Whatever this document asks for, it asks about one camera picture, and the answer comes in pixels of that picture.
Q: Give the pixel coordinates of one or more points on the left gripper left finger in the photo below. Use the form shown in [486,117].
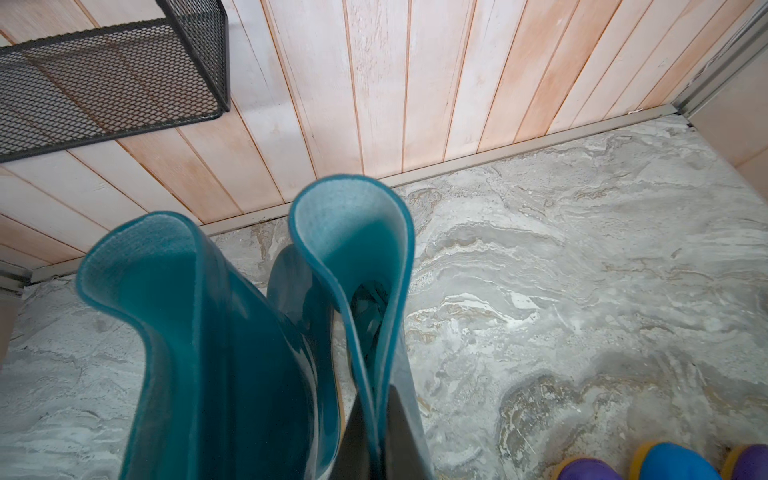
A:
[353,459]

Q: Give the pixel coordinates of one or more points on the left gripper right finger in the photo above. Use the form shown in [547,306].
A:
[402,460]

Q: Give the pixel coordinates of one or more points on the teal rain boot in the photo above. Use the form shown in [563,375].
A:
[239,382]
[343,284]

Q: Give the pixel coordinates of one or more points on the black mesh wall basket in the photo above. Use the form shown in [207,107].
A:
[86,87]

